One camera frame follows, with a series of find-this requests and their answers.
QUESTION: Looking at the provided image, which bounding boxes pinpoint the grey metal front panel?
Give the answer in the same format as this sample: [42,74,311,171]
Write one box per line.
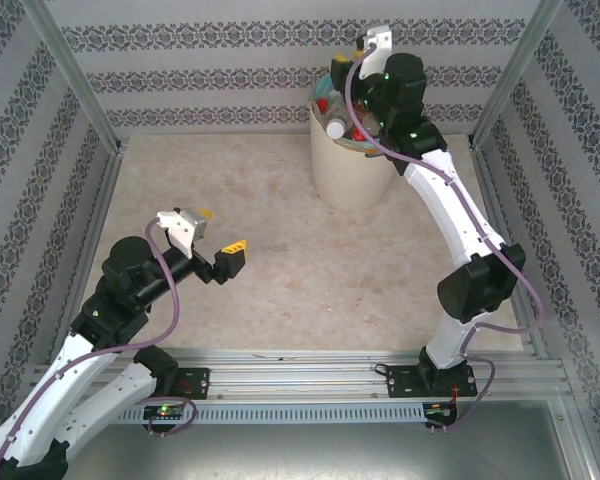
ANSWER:
[29,399,576,480]

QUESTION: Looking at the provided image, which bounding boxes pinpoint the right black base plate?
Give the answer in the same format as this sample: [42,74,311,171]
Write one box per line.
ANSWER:
[385,362,477,400]

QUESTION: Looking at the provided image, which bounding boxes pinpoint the left aluminium frame post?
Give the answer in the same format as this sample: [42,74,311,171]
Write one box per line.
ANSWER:
[19,0,129,154]

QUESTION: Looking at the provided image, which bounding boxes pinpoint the controller board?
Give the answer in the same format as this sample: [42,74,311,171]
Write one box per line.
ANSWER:
[143,405,186,421]
[423,402,459,419]

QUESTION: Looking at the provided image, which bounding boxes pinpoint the aluminium mounting rail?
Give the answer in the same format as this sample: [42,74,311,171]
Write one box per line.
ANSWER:
[32,348,566,401]

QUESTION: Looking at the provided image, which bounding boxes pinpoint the left controller board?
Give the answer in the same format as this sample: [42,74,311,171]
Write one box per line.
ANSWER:
[143,405,186,421]

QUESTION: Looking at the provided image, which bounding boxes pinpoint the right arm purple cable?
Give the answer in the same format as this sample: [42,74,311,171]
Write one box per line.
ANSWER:
[347,42,546,432]

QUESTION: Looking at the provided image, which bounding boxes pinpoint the left aluminium side rail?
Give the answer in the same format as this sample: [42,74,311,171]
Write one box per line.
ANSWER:
[59,142,129,351]

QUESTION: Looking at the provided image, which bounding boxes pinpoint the cream ribbed plastic bin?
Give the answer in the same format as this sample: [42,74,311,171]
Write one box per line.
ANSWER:
[308,99,396,211]

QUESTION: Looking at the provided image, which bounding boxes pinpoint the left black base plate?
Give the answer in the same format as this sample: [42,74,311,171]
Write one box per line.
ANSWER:
[177,367,211,400]

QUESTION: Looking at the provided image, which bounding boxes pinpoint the white slotted cable duct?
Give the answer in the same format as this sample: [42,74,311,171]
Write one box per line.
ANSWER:
[117,403,426,426]

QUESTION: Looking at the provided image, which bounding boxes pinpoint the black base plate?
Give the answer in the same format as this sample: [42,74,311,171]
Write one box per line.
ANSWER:
[385,362,477,400]
[177,367,211,400]

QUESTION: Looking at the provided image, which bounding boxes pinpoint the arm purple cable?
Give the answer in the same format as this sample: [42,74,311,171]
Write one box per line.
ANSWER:
[0,215,199,474]
[347,42,546,432]

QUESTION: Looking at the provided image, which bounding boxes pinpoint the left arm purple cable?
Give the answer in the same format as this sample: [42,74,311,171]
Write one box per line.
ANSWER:
[0,215,199,474]

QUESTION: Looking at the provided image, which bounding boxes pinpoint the right controller board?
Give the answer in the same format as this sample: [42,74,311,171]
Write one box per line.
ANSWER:
[423,402,459,419]

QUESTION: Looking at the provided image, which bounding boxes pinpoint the aluminium frame post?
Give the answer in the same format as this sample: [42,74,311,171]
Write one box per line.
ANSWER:
[19,0,129,154]
[469,0,566,149]

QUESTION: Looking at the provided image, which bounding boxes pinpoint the right aluminium frame post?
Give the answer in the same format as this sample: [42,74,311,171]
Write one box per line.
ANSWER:
[469,0,566,149]

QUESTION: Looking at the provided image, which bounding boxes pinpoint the right aluminium side rail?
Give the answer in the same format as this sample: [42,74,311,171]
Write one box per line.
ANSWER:
[472,142,549,359]

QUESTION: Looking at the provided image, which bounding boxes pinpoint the aluminium side rail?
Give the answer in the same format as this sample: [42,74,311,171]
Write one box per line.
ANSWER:
[472,142,549,359]
[59,142,129,351]

